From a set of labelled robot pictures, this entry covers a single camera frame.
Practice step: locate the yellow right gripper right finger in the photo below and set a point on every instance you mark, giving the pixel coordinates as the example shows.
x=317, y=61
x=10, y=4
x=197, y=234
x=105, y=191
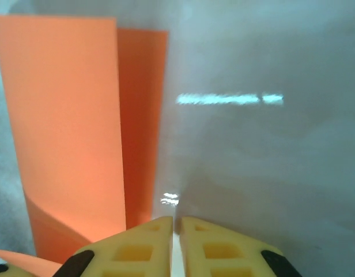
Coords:
x=223, y=254

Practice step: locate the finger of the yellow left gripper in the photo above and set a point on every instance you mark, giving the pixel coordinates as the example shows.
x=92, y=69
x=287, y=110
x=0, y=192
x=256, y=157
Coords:
x=30, y=271

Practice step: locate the orange paper sheet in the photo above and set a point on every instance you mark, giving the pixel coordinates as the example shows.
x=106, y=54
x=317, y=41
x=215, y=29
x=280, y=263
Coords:
x=65, y=115

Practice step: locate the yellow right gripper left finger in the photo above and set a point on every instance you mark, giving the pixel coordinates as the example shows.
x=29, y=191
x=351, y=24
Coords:
x=137, y=251

